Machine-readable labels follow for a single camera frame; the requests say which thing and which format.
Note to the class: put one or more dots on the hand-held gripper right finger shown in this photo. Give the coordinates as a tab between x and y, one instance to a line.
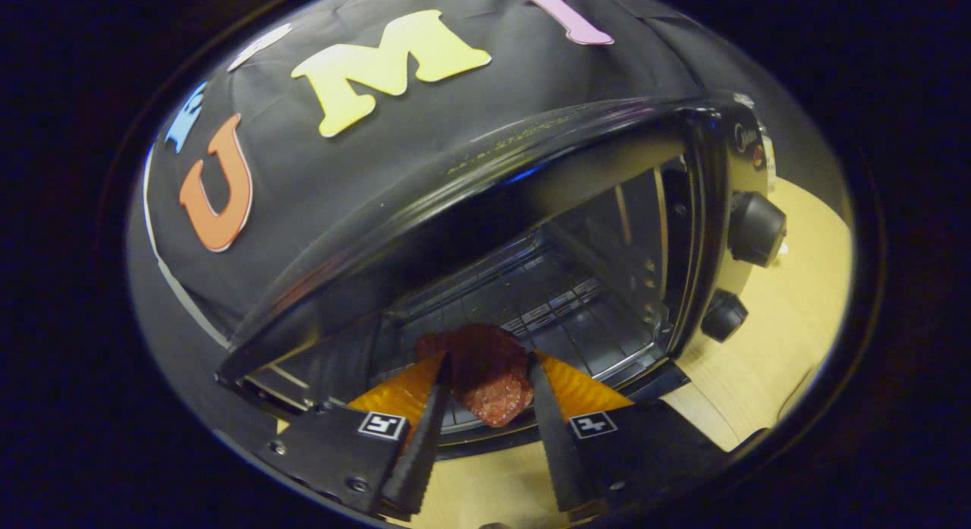
554	445

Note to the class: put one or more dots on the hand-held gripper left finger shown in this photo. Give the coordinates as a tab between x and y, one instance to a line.
421	445

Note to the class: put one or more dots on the red meat slice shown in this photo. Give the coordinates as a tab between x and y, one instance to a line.
485	377

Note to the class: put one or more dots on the black toaster oven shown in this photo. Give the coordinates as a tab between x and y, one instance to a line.
455	203

